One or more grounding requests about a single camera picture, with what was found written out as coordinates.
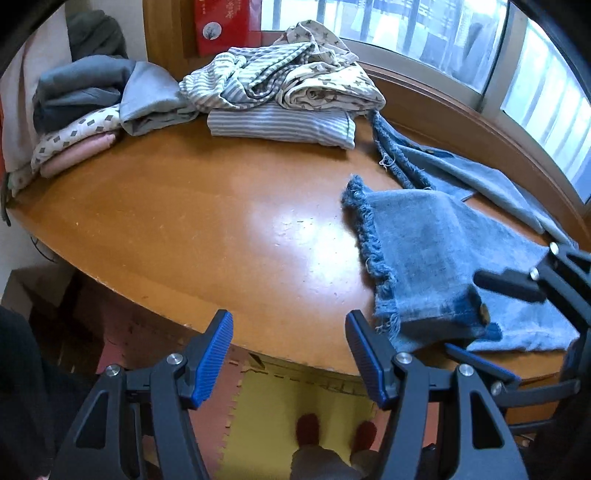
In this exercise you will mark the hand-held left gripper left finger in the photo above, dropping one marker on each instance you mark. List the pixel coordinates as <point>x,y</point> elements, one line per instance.
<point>212,364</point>

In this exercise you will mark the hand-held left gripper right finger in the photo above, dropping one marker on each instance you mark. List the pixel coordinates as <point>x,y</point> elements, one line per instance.
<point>369,364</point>

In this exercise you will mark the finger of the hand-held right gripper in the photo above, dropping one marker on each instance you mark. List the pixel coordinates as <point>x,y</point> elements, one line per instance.
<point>480,364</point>
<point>508,282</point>

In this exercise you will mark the blue denim jeans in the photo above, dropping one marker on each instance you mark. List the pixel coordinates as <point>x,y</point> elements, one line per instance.
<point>429,240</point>

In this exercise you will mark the pile of folded grey clothes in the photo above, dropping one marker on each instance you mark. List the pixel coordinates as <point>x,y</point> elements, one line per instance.
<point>23,92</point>

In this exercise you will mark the person's right red slipper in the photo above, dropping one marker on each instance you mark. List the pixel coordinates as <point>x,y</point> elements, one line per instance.
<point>364,436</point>

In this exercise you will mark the person's red slipper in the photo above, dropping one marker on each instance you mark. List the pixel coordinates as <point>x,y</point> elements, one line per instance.
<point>364,436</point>
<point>308,429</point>

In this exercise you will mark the yellow foam floor mat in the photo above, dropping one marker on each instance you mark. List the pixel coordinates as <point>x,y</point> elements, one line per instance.
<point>268,415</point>

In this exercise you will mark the person's left red slipper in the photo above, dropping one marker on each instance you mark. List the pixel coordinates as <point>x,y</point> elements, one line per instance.
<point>308,429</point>

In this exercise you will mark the pink foam floor mat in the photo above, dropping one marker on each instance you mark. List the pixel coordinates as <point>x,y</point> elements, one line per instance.
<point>124,337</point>

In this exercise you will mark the person's dark jacket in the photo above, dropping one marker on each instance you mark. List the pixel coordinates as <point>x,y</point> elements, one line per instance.
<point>32,397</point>

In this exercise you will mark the brown cardboard box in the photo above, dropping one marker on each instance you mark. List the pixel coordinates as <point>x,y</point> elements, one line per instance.
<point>32,286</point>

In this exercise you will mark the folded striped garment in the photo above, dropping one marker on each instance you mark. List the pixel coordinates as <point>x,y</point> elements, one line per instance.
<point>277,124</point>

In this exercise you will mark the pink folded cloth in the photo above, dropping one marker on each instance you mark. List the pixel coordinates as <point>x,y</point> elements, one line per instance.
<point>74,157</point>

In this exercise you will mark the cream star print cloth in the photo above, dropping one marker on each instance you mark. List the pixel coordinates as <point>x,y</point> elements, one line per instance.
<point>332,87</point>

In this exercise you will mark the diamond print folded cloth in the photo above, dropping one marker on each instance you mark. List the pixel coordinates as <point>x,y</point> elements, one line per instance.
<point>69,134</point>

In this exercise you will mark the crumpled grey striped cloth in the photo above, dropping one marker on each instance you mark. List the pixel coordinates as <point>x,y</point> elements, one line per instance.
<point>240,78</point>

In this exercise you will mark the dark grey folded garment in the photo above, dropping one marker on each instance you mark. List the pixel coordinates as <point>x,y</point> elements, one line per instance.
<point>74,97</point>

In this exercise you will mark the red gift box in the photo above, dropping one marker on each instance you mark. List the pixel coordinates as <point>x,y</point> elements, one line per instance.
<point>226,23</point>

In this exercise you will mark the dark green garment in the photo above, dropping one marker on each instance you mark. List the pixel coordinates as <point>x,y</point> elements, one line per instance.
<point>94,37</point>

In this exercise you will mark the window with grey frame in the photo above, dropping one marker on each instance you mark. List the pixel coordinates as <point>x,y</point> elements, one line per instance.
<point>438,32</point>

